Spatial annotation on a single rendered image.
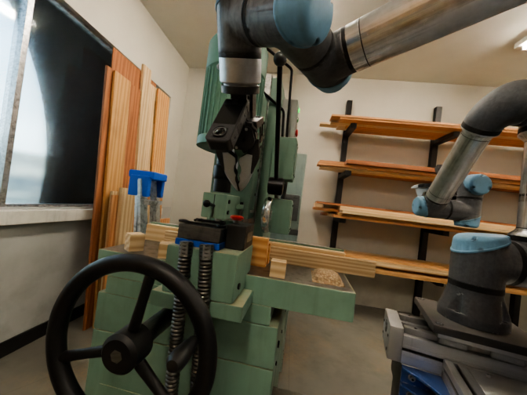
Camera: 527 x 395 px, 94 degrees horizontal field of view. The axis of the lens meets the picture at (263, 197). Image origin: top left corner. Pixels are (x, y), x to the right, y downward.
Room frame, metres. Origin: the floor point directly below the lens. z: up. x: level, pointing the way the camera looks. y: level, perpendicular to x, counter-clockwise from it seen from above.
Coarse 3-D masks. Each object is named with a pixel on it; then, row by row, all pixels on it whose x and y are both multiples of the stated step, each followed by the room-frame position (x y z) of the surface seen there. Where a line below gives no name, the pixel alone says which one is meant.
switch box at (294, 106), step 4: (284, 100) 0.97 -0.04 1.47; (288, 100) 0.97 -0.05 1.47; (292, 100) 0.97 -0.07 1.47; (296, 100) 0.96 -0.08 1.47; (284, 104) 0.97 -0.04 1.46; (292, 104) 0.97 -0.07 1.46; (296, 104) 0.96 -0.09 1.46; (284, 108) 0.97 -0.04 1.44; (292, 108) 0.97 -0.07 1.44; (296, 108) 0.96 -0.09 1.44; (292, 112) 0.97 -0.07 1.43; (296, 112) 0.97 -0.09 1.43; (292, 116) 0.97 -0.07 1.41; (296, 116) 0.98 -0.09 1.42; (292, 120) 0.97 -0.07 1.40; (292, 124) 0.96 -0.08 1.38; (296, 124) 1.03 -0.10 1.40; (280, 128) 0.97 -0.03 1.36; (284, 128) 0.97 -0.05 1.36; (292, 128) 0.96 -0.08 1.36; (280, 132) 0.97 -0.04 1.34; (284, 132) 0.97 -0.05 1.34; (292, 132) 0.96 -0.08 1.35; (284, 136) 0.97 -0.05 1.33; (288, 136) 0.97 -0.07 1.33; (292, 136) 0.96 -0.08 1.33
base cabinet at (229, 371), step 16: (96, 336) 0.60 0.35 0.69; (160, 352) 0.57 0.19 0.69; (96, 368) 0.59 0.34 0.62; (160, 368) 0.57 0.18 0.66; (224, 368) 0.54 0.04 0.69; (240, 368) 0.54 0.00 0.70; (256, 368) 0.53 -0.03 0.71; (96, 384) 0.59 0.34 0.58; (112, 384) 0.59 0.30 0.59; (128, 384) 0.58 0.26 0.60; (144, 384) 0.57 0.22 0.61; (224, 384) 0.54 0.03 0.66; (240, 384) 0.54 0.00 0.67; (256, 384) 0.53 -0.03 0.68; (272, 384) 0.56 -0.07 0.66
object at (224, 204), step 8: (208, 192) 0.68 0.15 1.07; (216, 200) 0.67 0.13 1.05; (224, 200) 0.67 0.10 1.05; (232, 200) 0.72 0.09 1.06; (208, 208) 0.68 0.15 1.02; (216, 208) 0.67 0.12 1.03; (224, 208) 0.67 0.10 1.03; (232, 208) 0.73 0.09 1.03; (208, 216) 0.68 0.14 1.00; (216, 216) 0.67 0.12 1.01; (224, 216) 0.67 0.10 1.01
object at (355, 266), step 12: (168, 240) 0.74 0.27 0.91; (276, 252) 0.68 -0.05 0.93; (288, 252) 0.68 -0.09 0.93; (300, 252) 0.67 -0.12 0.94; (312, 252) 0.68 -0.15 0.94; (300, 264) 0.67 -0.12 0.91; (312, 264) 0.67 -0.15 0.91; (324, 264) 0.66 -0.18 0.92; (336, 264) 0.66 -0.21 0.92; (348, 264) 0.65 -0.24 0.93; (360, 264) 0.65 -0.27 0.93; (372, 264) 0.64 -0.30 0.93; (372, 276) 0.64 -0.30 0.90
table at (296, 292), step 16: (128, 272) 0.59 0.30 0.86; (256, 272) 0.56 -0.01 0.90; (288, 272) 0.60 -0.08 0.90; (304, 272) 0.62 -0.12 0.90; (336, 272) 0.66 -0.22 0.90; (160, 288) 0.48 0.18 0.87; (256, 288) 0.54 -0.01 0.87; (272, 288) 0.53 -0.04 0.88; (288, 288) 0.52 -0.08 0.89; (304, 288) 0.52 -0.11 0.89; (320, 288) 0.51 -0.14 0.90; (336, 288) 0.52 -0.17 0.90; (352, 288) 0.53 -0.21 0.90; (160, 304) 0.47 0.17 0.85; (224, 304) 0.45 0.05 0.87; (240, 304) 0.45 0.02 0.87; (272, 304) 0.53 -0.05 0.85; (288, 304) 0.52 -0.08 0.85; (304, 304) 0.52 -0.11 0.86; (320, 304) 0.51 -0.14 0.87; (336, 304) 0.51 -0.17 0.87; (352, 304) 0.50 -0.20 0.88; (224, 320) 0.45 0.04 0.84; (240, 320) 0.44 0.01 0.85; (352, 320) 0.50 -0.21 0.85
